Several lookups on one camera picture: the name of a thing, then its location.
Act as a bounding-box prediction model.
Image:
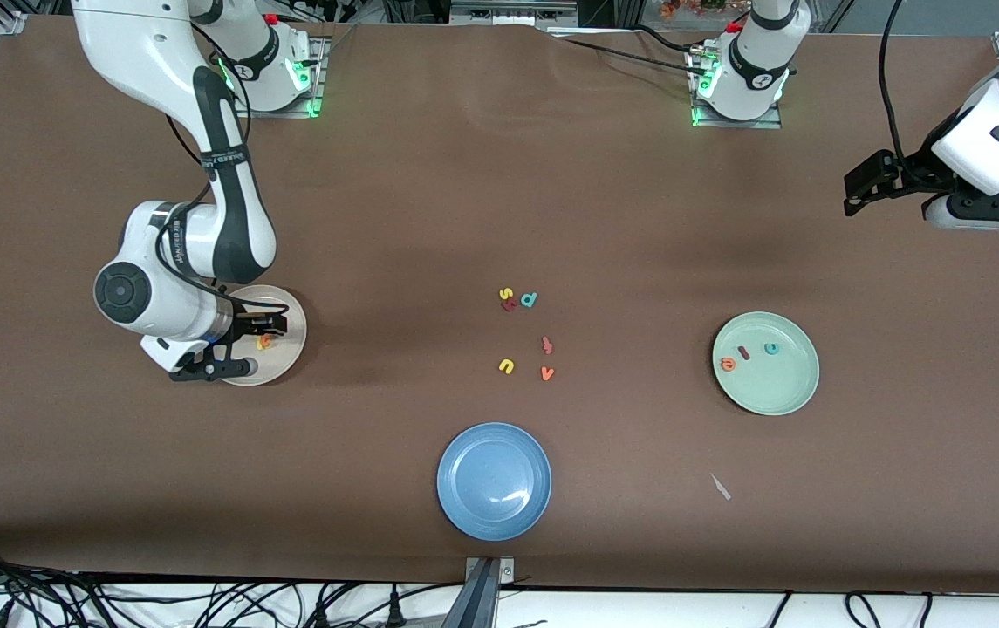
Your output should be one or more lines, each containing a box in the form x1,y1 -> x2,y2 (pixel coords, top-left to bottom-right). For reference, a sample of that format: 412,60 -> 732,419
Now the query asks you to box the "brown paper table cover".
0,14 -> 999,596

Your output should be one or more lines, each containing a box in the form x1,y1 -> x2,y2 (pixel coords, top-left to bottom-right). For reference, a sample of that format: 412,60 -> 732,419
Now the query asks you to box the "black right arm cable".
157,26 -> 291,319

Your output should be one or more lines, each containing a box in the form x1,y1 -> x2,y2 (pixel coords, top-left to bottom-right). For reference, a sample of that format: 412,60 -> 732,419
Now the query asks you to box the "beige brown plastic plate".
218,284 -> 308,387

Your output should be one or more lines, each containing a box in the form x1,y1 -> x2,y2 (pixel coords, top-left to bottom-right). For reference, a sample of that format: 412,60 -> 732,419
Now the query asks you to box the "grey metal mount bracket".
464,556 -> 516,584

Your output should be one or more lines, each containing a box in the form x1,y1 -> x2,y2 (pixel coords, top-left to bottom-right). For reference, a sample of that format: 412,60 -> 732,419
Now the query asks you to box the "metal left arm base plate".
689,48 -> 784,131

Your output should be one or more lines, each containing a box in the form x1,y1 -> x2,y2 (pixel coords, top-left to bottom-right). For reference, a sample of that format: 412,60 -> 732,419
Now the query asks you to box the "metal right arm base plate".
230,37 -> 326,119

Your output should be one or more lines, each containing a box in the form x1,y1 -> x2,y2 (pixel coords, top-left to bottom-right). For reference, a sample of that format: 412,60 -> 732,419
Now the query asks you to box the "light green plastic plate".
711,311 -> 821,417

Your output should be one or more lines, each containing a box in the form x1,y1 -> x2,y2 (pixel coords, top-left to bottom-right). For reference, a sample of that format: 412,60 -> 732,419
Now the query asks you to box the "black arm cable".
157,26 -> 291,319
879,0 -> 917,167

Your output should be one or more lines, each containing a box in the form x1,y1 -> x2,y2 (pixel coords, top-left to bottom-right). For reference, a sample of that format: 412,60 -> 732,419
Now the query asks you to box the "orange leafy object cluster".
660,0 -> 729,20

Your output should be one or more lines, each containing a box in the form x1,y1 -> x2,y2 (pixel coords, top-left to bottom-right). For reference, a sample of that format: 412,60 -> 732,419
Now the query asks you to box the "long black floor cable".
0,543 -> 116,628

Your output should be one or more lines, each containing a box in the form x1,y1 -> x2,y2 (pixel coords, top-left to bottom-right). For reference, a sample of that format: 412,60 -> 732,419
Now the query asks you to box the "looped black floor cable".
844,593 -> 888,628

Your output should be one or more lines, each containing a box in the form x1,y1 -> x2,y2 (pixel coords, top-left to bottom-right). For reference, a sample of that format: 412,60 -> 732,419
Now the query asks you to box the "black table cable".
630,24 -> 702,53
547,33 -> 709,79

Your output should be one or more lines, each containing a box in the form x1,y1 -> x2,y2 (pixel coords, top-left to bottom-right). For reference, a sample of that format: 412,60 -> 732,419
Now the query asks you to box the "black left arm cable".
879,0 -> 917,167

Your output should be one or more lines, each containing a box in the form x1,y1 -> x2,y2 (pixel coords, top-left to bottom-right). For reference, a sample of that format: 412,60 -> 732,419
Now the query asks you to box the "grey aluminium mount pole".
441,558 -> 500,628

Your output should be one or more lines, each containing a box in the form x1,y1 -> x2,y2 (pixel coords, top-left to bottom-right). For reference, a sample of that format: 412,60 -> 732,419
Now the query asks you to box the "grey metal box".
449,0 -> 579,27

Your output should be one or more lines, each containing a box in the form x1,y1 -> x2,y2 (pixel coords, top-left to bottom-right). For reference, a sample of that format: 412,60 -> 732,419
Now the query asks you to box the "blue plastic plate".
436,422 -> 553,542

